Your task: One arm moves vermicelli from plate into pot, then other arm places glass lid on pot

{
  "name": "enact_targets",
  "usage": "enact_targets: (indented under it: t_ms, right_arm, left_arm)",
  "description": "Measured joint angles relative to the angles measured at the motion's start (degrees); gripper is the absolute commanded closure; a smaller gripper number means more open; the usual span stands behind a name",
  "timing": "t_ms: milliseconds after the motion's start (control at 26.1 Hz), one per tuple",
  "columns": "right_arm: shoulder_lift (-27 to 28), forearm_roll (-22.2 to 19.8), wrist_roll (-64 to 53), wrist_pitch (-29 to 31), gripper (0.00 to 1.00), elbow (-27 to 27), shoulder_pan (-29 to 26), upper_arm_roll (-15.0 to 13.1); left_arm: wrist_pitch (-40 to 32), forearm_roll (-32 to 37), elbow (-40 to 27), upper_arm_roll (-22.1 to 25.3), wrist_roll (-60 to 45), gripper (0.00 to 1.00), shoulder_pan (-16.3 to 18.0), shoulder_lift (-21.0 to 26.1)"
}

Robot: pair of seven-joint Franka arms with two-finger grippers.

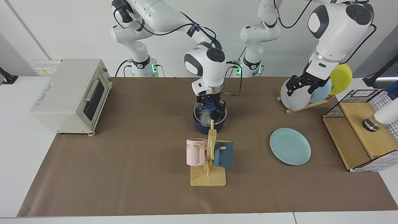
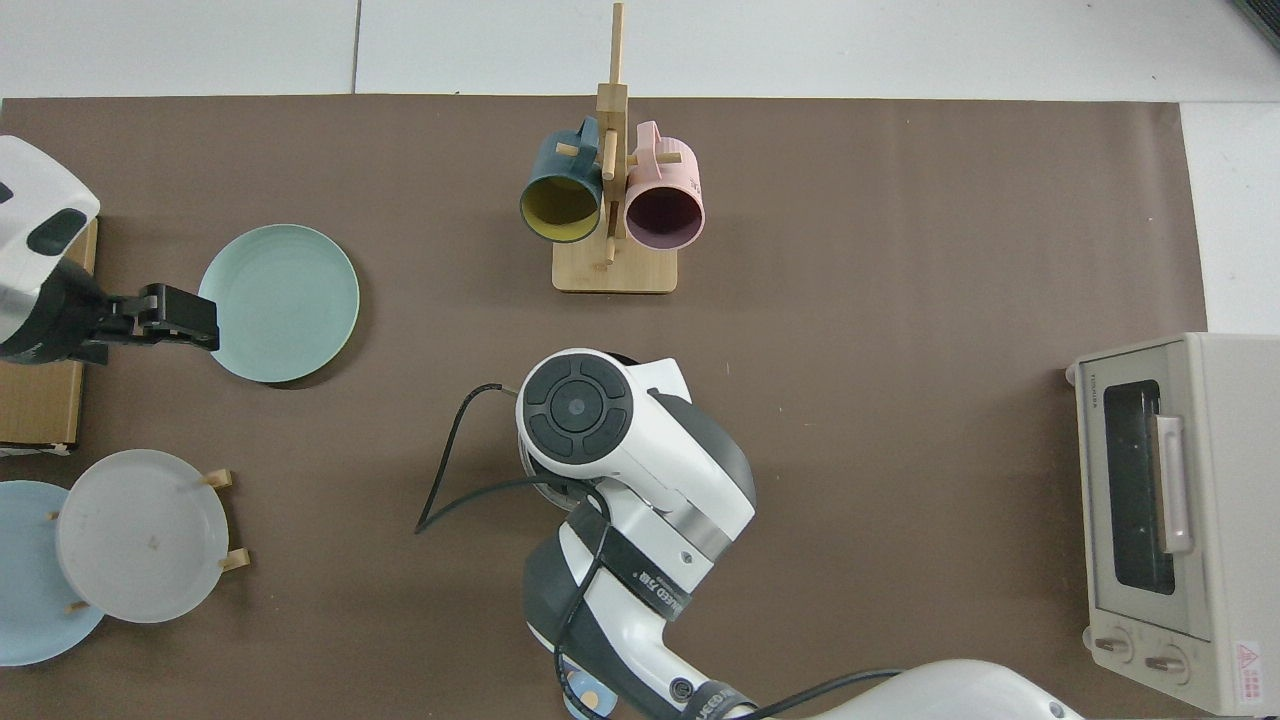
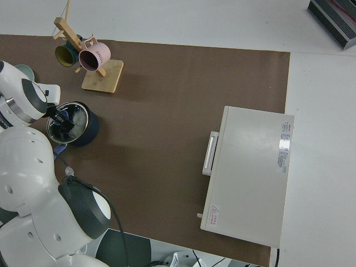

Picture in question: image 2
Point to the dark slanted bar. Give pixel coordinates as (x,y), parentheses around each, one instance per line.
(1265,15)

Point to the wooden cup stand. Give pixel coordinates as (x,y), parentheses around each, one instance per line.
(615,275)

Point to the light blue round plate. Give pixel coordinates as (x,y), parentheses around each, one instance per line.
(30,600)

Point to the pink ribbed cup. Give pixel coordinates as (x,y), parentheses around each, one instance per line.
(675,165)

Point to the white round plate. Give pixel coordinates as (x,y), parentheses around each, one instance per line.
(140,540)

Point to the wooden plate rack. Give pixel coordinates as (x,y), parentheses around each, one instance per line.
(237,560)

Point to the pale toaster oven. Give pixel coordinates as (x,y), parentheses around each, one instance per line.
(1230,450)

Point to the teal round plate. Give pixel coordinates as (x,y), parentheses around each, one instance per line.
(285,300)

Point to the brown table cloth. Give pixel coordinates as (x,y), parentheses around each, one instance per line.
(900,300)

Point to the small blue round thing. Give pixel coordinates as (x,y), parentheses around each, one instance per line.
(578,690)

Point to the dark teal cup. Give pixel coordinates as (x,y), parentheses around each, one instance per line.
(545,165)

